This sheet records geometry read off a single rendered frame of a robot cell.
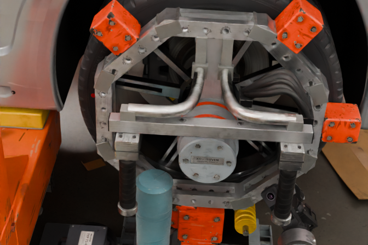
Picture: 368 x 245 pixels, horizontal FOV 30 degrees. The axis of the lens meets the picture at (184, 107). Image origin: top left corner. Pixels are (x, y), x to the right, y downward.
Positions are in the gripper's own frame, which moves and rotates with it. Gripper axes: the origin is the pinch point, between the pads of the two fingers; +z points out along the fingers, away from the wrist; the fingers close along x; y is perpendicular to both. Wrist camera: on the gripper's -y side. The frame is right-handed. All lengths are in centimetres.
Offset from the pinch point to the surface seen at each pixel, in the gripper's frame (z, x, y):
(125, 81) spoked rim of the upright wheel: 4.2, -12.3, -47.8
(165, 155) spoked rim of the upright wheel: 4.3, -20.8, -24.4
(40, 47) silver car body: 9, -24, -67
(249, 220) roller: -5.2, -13.0, 1.2
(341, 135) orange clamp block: -6.2, 21.6, -6.8
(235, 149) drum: -17.8, 5.5, -26.9
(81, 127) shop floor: 103, -97, -7
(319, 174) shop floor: 81, -25, 65
